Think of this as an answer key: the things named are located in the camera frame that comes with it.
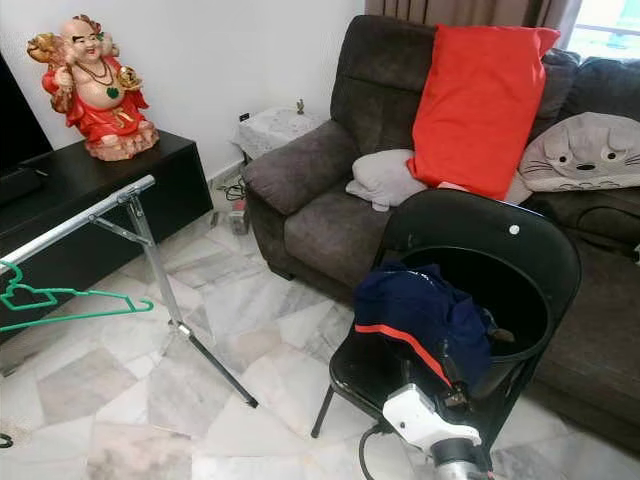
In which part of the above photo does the black tv console cabinet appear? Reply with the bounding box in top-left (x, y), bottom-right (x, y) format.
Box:
top-left (0, 130), bottom-right (213, 376)

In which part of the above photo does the brown fabric sofa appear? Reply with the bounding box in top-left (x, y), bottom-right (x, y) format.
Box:
top-left (242, 14), bottom-right (640, 456)

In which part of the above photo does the small grey pillow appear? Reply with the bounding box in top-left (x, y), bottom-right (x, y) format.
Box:
top-left (345, 148), bottom-right (429, 212)

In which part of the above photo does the brown curtain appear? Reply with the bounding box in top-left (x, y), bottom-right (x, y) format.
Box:
top-left (365, 0), bottom-right (583, 31)

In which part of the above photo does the black folding chair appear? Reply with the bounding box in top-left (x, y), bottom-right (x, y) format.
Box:
top-left (310, 188), bottom-right (583, 471)

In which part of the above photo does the green plastic hanger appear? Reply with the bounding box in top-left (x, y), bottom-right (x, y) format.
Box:
top-left (0, 260), bottom-right (155, 334)

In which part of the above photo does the black flat television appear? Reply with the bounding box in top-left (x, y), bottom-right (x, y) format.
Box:
top-left (0, 55), bottom-right (51, 176)

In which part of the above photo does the bright window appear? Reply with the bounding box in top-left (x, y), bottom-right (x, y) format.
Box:
top-left (565, 0), bottom-right (640, 61)

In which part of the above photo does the grey cat-face cushion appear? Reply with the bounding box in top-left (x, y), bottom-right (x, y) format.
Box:
top-left (518, 111), bottom-right (640, 193)

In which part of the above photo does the red laughing buddha statue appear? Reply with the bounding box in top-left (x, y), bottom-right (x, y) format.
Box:
top-left (27, 14), bottom-right (161, 162)

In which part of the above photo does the grey power strip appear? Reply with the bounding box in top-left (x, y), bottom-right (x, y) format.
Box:
top-left (228, 200), bottom-right (250, 237)

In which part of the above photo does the side table with lace cloth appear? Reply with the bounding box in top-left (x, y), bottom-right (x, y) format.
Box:
top-left (233, 106), bottom-right (336, 163)

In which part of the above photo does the silver metal clothes rack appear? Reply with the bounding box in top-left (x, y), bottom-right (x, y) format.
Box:
top-left (0, 175), bottom-right (259, 409)

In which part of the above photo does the navy shirt red stripe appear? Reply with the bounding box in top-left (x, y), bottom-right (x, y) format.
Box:
top-left (353, 262), bottom-right (496, 389)

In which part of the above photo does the red pillow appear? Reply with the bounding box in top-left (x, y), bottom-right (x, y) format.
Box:
top-left (407, 24), bottom-right (561, 201)

